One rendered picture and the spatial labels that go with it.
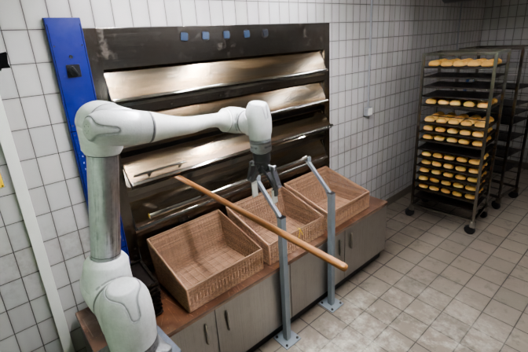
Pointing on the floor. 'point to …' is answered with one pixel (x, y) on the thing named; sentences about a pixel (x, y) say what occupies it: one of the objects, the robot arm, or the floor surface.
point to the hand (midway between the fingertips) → (265, 196)
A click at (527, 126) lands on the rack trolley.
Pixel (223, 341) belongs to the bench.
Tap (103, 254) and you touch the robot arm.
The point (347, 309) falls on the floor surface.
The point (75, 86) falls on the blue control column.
